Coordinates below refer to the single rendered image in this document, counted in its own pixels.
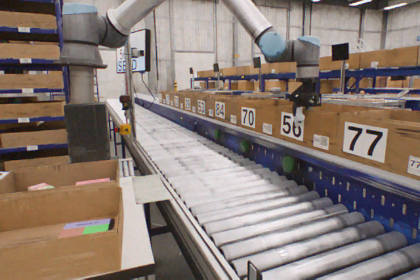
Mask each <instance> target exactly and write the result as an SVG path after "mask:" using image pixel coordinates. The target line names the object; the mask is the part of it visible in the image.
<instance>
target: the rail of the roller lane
mask: <svg viewBox="0 0 420 280"><path fill-rule="evenodd" d="M104 102H106V103H107V101H106V100H104ZM107 108H108V111H109V112H110V113H112V115H111V116H112V118H113V120H114V121H115V122H116V124H117V127H119V124H122V122H121V120H120V119H119V117H118V116H117V114H116V113H115V112H114V111H113V109H112V108H111V107H110V106H109V103H107ZM122 136H123V137H124V139H125V140H126V142H127V143H128V146H129V135H128V134H127V135H122ZM129 148H130V147H129ZM132 151H133V153H134V156H135V158H136V160H137V161H138V163H139V165H140V167H141V169H142V170H143V171H144V173H145V175H146V176H149V175H150V174H159V177H160V179H161V180H162V182H163V185H164V187H165V189H166V191H167V194H168V196H169V199H168V200H163V201H160V202H161V204H162V206H163V207H164V209H165V210H166V212H167V214H168V216H169V218H170V220H171V221H172V223H173V225H174V227H175V228H176V230H177V231H178V234H179V236H180V238H181V239H182V241H184V244H185V246H186V248H187V249H188V252H189V253H190V256H191V257H192V259H193V260H194V262H195V263H196V266H197V267H198V269H199V272H200V273H201V275H202V277H203V278H204V279H205V280H240V278H239V277H238V276H237V275H236V273H235V272H234V270H233V269H232V268H231V267H230V266H229V264H228V262H227V261H226V260H225V258H224V257H222V255H221V253H220V252H219V250H218V249H217V248H216V246H215V244H214V243H212V241H211V240H210V238H208V236H207V234H206V233H205V232H204V230H203V229H202V228H201V227H200V225H199V224H198V222H197V221H196V219H195V218H194V217H193V215H191V213H190V212H189V210H188V209H187V208H186V207H185V204H184V203H183V202H182V201H181V200H180V199H179V197H178V195H177V194H176V193H175V191H174V190H173V189H172V188H171V187H170V185H169V184H168V182H167V181H166V179H164V177H163V175H162V174H161V173H160V172H159V171H158V169H157V168H156V166H155V165H154V163H153V162H152V161H151V160H150V159H149V157H148V156H147V154H146V153H145V151H144V150H143V149H142V148H141V147H140V146H139V144H138V142H135V141H134V142H132Z"/></svg>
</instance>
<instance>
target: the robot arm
mask: <svg viewBox="0 0 420 280"><path fill-rule="evenodd" d="M164 1H166V0H126V2H124V3H123V4H122V5H121V6H119V7H118V8H117V9H116V10H113V9H108V11H107V12H105V13H104V14H103V15H101V14H98V8H97V7H96V6H94V5H89V4H83V3H65V4H64V6H63V10H62V22H63V48H62V52H61V54H60V57H59V61H62V62H82V63H92V64H103V60H102V57H101V54H100V51H99V45H100V46H103V47H106V48H109V49H120V48H122V47H124V45H126V44H127V42H128V40H129V35H130V34H131V28H132V27H133V26H134V25H136V24H137V23H139V22H140V21H141V20H142V19H143V18H146V16H147V15H148V14H150V13H151V12H152V11H153V10H154V9H157V8H158V6H159V5H161V4H162V3H163V2H164ZM221 1H222V2H223V3H224V5H225V6H226V8H227V9H228V10H229V11H230V12H231V13H232V16H234V17H235V18H236V20H237V21H238V22H239V24H240V25H241V26H242V27H243V28H244V29H245V31H246V32H247V33H248V35H249V36H250V37H251V38H252V39H253V40H254V42H255V44H256V46H258V48H259V49H260V51H261V54H262V55H264V59H265V61H266V63H268V64H273V63H276V62H297V69H296V78H299V80H298V81H302V85H301V86H300V87H298V88H297V89H296V90H295V91H293V92H292V94H290V95H289V96H288V98H289V101H293V105H292V115H293V120H294V121H295V126H296V128H297V129H298V128H299V121H303V120H305V116H304V115H303V114H302V110H303V109H302V107H301V106H303V107H305V109H307V110H313V107H319V106H321V101H322V94H321V93H318V92H316V83H317V82H319V79H315V77H319V60H320V39H319V37H315V36H298V38H297V40H285V39H284V37H282V36H281V35H280V34H279V33H278V31H277V30H276V29H275V28H274V26H271V25H270V23H269V22H268V20H267V19H266V18H265V17H264V16H263V15H262V13H261V12H260V11H259V10H258V8H257V7H256V6H255V4H254V3H252V2H251V0H221ZM319 97H320V103H319Z"/></svg>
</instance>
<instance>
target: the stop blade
mask: <svg viewBox="0 0 420 280"><path fill-rule="evenodd" d="M344 214H348V210H343V211H339V212H335V213H332V214H329V215H326V216H321V217H317V218H312V219H309V220H305V221H301V222H296V223H293V224H288V225H287V226H282V227H279V228H274V229H271V230H266V231H260V232H257V233H252V234H249V235H247V236H244V237H239V238H235V239H230V240H227V241H222V242H221V246H222V247H223V246H227V245H229V244H232V243H237V242H240V241H245V240H248V239H253V238H256V237H260V236H264V235H266V234H269V233H274V232H277V231H283V230H287V229H290V228H296V227H298V226H303V225H306V224H309V223H311V222H317V221H320V220H325V219H328V218H333V217H336V216H341V215H344Z"/></svg>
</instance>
